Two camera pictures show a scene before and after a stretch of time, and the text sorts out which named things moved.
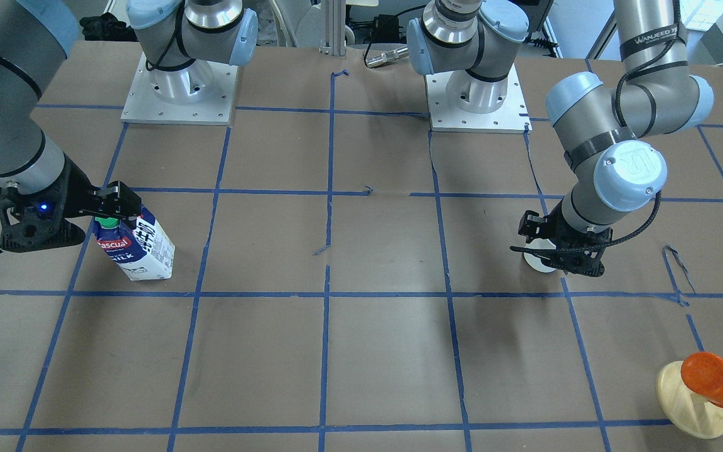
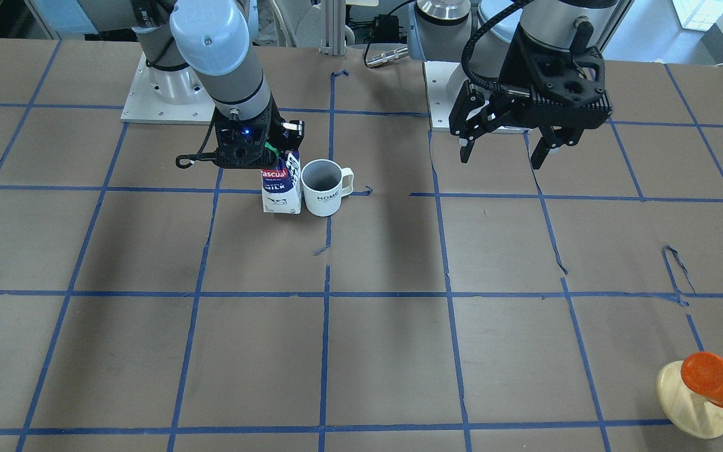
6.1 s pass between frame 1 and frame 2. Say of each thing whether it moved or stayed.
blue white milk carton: moved
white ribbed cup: moved
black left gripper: moved
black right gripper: moved
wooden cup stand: stayed
